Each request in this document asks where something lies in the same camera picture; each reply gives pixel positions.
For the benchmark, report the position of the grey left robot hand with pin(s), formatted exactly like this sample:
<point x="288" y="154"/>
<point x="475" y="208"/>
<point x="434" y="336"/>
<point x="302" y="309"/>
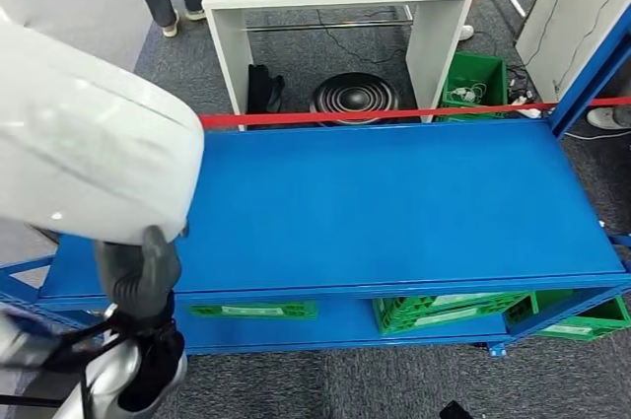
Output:
<point x="143" y="272"/>

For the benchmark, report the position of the white curved plastic part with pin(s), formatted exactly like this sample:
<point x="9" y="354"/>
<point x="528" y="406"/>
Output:
<point x="88" y="142"/>

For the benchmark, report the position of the blue metal shelf rack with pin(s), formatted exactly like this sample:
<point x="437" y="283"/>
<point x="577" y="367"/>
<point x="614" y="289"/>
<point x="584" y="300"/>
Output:
<point x="394" y="207"/>

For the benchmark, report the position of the black bag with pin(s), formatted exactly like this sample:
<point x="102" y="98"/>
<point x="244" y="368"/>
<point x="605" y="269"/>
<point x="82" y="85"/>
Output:
<point x="263" y="89"/>

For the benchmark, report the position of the red barrier belt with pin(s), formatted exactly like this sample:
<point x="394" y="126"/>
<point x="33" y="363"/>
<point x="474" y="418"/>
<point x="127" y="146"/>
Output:
<point x="345" y="117"/>

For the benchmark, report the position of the black round ribbed disc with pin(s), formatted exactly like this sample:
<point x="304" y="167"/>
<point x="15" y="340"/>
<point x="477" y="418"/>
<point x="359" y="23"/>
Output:
<point x="355" y="96"/>

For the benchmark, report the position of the black robot body piece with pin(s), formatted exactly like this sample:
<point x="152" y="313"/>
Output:
<point x="454" y="411"/>

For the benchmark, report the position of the white power strip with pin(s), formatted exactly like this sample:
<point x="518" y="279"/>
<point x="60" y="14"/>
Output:
<point x="526" y="108"/>

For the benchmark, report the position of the white panel board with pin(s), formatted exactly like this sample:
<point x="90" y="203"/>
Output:
<point x="567" y="11"/>

